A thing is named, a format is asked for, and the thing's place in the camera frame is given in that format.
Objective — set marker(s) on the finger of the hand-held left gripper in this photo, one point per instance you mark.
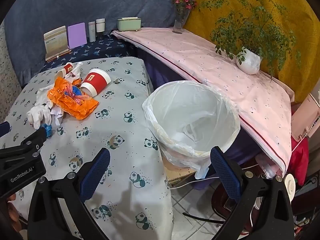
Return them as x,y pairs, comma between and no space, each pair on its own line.
3,128
47,130

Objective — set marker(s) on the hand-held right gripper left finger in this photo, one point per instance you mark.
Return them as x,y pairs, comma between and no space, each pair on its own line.
96,172

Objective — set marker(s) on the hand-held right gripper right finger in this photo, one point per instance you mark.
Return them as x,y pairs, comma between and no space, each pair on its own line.
226,175

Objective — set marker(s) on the orange plastic bag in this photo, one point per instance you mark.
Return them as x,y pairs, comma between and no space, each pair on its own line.
72,100

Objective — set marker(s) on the crushed small red paper cup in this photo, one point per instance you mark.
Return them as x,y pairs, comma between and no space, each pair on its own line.
65,68

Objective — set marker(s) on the bin with white plastic liner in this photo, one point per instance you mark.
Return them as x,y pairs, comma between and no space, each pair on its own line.
190,120

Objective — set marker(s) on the large red paper cup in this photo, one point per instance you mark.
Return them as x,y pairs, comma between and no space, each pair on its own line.
96,81

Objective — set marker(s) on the clear plastic bottle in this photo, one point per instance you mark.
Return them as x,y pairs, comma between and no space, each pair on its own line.
268,166

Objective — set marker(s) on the wooden board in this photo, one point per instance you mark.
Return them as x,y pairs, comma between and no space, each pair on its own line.
180,173

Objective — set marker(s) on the panda printed cloth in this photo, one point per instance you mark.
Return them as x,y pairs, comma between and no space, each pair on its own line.
120,120

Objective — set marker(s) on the white round jar lid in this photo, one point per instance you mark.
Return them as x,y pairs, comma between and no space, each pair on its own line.
290,186

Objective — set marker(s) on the beige calendar on wooden stand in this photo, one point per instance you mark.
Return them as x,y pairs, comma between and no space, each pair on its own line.
56,41

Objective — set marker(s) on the pink appliance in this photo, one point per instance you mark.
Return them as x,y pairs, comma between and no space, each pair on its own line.
303,120

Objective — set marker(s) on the purple card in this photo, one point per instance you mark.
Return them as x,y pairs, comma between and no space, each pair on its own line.
77,35

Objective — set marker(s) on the navy floral cloth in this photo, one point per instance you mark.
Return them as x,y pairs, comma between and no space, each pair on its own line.
105,47

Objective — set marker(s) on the grey cosmetic tube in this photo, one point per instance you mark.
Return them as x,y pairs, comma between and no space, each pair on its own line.
92,31

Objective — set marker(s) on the pink printed cloth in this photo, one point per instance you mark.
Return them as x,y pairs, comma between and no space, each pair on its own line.
212,65

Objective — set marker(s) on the green plant in white pot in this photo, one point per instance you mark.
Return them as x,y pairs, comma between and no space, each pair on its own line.
248,62

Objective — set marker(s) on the white jar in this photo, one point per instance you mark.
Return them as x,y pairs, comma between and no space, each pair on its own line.
100,25

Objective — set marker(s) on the blue backdrop cloth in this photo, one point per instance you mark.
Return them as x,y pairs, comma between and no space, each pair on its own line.
75,2

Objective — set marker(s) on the light green box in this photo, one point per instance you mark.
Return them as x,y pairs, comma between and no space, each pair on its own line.
128,24

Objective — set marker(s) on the glass vase with pink flowers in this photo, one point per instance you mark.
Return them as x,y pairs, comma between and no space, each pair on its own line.
179,22

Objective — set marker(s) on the yellow backdrop cloth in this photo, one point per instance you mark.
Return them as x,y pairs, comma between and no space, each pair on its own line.
287,10

